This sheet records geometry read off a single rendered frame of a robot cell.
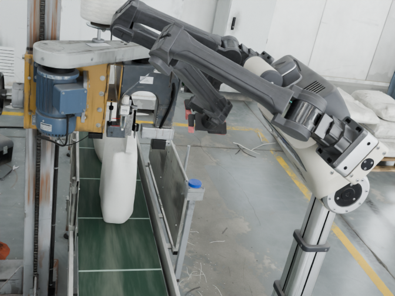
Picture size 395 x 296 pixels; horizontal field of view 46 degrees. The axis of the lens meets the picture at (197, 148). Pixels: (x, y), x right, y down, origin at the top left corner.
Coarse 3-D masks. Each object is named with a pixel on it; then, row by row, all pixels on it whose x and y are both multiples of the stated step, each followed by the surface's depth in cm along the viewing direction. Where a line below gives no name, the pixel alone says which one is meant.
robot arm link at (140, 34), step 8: (136, 24) 154; (112, 32) 150; (120, 32) 150; (128, 32) 150; (136, 32) 153; (144, 32) 154; (152, 32) 156; (128, 40) 152; (136, 40) 155; (144, 40) 155; (152, 40) 155; (208, 80) 165
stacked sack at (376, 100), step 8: (352, 96) 498; (360, 96) 486; (368, 96) 483; (376, 96) 484; (384, 96) 489; (368, 104) 473; (376, 104) 465; (384, 104) 466; (392, 104) 467; (376, 112) 461; (384, 112) 453; (392, 112) 454; (392, 120) 457
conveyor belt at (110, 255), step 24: (96, 168) 301; (96, 192) 275; (96, 216) 254; (144, 216) 262; (96, 240) 236; (120, 240) 239; (144, 240) 242; (96, 264) 220; (120, 264) 222; (144, 264) 225; (96, 288) 206; (120, 288) 208; (144, 288) 211
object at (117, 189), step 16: (112, 144) 236; (128, 144) 237; (112, 160) 232; (128, 160) 233; (112, 176) 235; (128, 176) 237; (112, 192) 239; (128, 192) 241; (112, 208) 243; (128, 208) 246
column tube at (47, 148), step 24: (48, 0) 176; (48, 24) 180; (48, 144) 202; (48, 168) 207; (48, 192) 213; (24, 216) 216; (48, 216) 219; (24, 240) 222; (48, 240) 225; (24, 264) 228; (48, 264) 231; (24, 288) 235
